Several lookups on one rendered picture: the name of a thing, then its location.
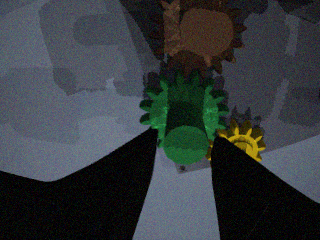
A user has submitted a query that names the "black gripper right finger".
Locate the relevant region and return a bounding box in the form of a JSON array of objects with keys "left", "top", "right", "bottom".
[{"left": 211, "top": 136, "right": 320, "bottom": 240}]

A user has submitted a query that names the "green gear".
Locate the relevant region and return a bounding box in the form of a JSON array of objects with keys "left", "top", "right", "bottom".
[{"left": 140, "top": 69, "right": 229, "bottom": 165}]

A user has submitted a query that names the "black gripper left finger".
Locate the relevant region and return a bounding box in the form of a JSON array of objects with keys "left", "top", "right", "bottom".
[{"left": 0, "top": 129, "right": 159, "bottom": 240}]

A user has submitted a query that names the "yellow gear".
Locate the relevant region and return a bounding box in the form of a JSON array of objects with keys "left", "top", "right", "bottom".
[{"left": 205, "top": 119, "right": 265, "bottom": 164}]

